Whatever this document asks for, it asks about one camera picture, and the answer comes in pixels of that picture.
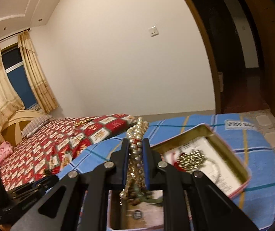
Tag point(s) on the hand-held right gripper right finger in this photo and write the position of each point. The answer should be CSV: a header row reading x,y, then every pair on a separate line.
x,y
147,164

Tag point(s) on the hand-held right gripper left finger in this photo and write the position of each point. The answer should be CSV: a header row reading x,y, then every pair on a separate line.
x,y
125,164

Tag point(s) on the silver bangle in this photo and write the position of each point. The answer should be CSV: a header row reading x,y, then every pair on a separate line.
x,y
218,167

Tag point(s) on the pink pillow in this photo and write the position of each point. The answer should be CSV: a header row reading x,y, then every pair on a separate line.
x,y
5,150

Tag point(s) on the bed with red quilt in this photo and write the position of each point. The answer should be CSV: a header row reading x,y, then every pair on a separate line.
x,y
55,144

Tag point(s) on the cream wooden headboard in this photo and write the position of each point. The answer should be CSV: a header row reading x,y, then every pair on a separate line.
x,y
14,122

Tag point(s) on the striped pillow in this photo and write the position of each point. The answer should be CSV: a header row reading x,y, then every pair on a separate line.
x,y
37,124

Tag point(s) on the window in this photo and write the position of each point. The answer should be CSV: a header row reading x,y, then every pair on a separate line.
x,y
19,81

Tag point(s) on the dark curtain rod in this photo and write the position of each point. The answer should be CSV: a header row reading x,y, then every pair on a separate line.
x,y
19,32

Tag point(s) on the brown wooden door frame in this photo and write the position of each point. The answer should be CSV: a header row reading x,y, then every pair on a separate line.
x,y
207,53

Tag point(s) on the white light switch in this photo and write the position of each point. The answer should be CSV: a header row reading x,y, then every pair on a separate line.
x,y
153,31

